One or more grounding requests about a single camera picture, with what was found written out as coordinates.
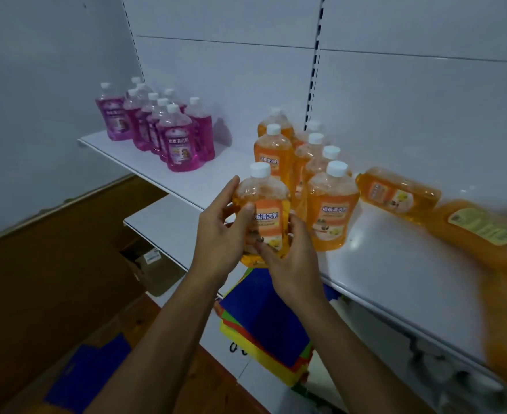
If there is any blue plastic sheet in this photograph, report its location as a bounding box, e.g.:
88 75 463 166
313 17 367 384
44 334 133 414

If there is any person's left hand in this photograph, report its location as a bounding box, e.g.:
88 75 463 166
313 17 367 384
190 176 256 283

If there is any person's left forearm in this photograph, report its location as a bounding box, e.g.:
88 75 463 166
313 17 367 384
83 268 230 414

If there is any slotted shelf upright strip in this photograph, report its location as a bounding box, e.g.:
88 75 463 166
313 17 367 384
121 0 145 73
304 0 326 125

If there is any person's right forearm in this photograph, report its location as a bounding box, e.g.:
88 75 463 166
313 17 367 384
294 296 435 414

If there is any orange floor cleaner bottle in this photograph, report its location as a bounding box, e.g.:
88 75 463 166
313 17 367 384
233 162 292 269

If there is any cluster of orange bottles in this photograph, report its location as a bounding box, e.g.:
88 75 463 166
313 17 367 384
253 108 507 397

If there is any brown cardboard box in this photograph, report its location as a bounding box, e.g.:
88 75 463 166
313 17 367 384
120 243 188 298

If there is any cluster of pink bottles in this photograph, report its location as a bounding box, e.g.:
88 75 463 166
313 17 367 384
95 76 216 173

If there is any stack of coloured plastic sheets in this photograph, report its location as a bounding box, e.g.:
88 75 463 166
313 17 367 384
214 267 343 388

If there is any person's right hand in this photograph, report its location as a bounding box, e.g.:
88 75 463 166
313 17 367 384
253 214 328 314

